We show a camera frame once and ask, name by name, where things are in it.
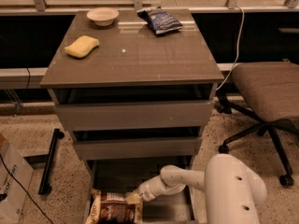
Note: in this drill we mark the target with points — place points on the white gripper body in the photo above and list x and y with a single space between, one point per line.
145 190

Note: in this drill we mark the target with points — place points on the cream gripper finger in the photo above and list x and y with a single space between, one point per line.
133 198

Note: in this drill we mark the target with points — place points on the brown chip bag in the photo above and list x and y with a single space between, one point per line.
113 208

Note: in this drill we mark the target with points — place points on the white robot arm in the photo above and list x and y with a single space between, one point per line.
232 190

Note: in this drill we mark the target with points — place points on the bottom grey drawer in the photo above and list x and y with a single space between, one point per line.
125 175

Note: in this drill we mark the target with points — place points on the grey drawer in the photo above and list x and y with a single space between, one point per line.
134 115
125 175
139 148

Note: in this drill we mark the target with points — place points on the middle grey drawer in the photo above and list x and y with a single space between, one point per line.
139 148

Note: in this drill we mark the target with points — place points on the top grey drawer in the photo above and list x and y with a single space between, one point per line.
134 115

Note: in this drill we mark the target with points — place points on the grey drawer cabinet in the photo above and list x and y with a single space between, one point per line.
133 65

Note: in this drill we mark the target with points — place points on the blue chip bag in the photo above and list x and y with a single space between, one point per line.
159 20

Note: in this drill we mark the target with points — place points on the black bar on floor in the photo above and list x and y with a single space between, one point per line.
44 184

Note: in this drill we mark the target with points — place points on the white cardboard box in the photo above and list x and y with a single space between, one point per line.
15 177

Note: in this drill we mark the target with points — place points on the yellow sponge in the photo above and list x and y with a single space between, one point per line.
82 46

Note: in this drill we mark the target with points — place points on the grey office chair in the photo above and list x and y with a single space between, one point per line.
271 90

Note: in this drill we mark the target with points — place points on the white bowl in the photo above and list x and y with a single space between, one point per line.
103 16

